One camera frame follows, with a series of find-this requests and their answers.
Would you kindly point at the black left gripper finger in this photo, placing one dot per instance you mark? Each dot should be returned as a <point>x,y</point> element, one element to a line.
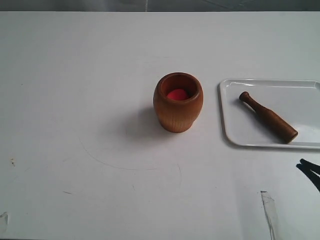
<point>310,169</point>

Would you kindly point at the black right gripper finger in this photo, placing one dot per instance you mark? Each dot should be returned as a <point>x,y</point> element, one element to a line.
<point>315,179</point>

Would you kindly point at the brown wooden pestle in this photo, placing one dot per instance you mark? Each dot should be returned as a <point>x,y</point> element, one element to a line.
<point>283,130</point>

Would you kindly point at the wooden mortar cup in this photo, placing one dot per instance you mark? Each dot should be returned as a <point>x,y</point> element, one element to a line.
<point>177,116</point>

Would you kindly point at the red ball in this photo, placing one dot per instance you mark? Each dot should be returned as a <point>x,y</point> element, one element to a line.
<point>178,95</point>

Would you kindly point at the clear tape strip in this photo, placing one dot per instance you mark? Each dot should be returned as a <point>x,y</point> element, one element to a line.
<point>271,215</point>

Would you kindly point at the white plastic tray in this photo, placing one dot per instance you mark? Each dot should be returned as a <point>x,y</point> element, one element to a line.
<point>296,101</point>

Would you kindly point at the grey backdrop curtain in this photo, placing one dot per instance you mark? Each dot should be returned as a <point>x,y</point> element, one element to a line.
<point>160,5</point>

